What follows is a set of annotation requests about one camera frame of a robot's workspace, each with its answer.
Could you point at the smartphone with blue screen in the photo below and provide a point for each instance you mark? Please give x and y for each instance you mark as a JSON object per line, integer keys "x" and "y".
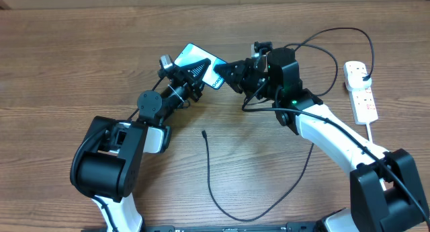
{"x": 202, "y": 62}

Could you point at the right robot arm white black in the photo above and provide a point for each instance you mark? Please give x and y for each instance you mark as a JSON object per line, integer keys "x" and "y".
{"x": 386, "y": 192}

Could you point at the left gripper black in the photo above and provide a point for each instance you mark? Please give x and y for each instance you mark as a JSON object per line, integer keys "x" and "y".
{"x": 193, "y": 85}

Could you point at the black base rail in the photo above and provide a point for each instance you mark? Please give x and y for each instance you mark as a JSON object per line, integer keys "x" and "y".
{"x": 304, "y": 226}

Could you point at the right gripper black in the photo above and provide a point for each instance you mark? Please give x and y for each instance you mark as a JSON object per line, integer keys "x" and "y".
{"x": 242, "y": 68}

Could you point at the white power strip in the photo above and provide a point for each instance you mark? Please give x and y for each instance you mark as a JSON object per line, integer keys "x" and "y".
{"x": 362, "y": 101}

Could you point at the white charger plug adapter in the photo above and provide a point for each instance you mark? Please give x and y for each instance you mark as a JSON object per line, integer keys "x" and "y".
{"x": 357, "y": 81}

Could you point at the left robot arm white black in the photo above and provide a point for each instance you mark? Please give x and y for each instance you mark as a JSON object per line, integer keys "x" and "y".
{"x": 106, "y": 165}

